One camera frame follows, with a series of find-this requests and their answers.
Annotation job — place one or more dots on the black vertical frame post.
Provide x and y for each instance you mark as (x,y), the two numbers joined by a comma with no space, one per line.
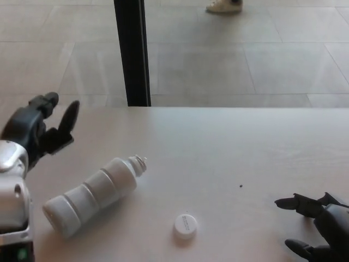
(132,54)

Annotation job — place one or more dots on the white sneaker shoe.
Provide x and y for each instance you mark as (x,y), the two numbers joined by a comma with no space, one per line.
(225,5)

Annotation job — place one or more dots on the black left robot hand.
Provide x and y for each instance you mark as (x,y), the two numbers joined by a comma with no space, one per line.
(24,125)

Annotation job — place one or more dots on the white screw bottle cap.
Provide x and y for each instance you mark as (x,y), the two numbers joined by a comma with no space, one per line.
(185,225)

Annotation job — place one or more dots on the white plastic bottle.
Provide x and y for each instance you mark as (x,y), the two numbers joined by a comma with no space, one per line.
(92,193)

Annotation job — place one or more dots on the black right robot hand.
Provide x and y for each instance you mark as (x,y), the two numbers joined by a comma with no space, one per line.
(335,223)

